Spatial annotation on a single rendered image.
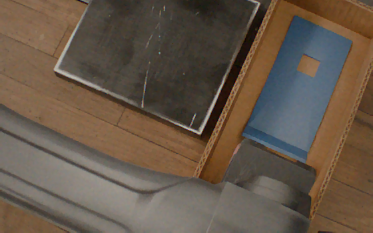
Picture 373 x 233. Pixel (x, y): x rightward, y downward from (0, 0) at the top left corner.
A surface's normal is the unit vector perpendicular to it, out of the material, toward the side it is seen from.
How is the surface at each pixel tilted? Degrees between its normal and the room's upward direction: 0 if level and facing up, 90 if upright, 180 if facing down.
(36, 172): 14
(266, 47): 0
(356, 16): 90
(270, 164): 32
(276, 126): 0
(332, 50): 0
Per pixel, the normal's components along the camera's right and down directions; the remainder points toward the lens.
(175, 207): 0.22, -0.17
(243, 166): -0.20, 0.26
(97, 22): 0.00, -0.25
